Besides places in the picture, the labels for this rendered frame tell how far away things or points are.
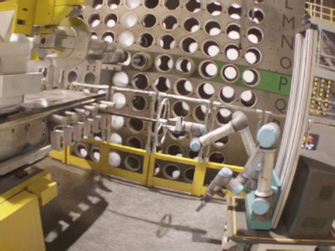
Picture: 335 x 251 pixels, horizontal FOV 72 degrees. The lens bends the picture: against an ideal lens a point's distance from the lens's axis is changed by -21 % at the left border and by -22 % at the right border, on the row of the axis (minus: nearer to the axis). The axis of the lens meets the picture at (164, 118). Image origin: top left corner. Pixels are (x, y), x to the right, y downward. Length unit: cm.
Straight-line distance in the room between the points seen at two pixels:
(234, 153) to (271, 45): 152
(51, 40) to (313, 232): 219
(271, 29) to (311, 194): 238
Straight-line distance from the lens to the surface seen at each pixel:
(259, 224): 184
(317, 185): 188
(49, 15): 172
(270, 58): 363
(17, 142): 190
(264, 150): 154
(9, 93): 169
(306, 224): 202
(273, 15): 372
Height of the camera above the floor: 136
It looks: 12 degrees down
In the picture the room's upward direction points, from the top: 7 degrees clockwise
